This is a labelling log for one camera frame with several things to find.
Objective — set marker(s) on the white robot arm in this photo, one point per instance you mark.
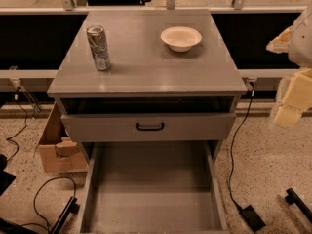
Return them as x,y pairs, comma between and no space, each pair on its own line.
300,53

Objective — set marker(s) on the white bowl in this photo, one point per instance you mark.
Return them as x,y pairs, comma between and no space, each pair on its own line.
180,38

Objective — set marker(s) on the black stand leg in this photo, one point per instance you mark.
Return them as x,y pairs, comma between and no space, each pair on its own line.
293,198
71,208

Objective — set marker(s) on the black power adapter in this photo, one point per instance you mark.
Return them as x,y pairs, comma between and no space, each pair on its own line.
252,218

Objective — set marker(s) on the black stand leg right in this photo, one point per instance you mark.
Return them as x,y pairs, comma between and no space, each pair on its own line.
293,198

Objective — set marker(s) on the black drawer handle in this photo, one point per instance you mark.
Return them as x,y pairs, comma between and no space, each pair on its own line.
150,128

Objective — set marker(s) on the cardboard box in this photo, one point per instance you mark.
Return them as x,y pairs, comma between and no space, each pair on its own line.
58,153

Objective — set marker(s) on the black stand leg left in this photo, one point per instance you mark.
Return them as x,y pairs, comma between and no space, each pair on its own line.
71,208

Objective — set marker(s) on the grey drawer cabinet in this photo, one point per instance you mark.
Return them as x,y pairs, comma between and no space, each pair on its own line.
145,75

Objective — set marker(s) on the grey top drawer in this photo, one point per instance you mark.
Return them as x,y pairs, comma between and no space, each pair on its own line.
122,127

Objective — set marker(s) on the metal railing frame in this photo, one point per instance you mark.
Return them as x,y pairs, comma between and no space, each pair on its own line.
156,8

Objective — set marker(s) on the silver redbull can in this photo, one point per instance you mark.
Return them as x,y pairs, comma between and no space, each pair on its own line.
98,45

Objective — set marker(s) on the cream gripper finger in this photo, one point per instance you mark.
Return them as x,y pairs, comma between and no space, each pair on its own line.
295,101
281,43

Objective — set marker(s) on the grey open middle drawer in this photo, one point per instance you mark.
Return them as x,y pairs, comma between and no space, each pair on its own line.
152,188

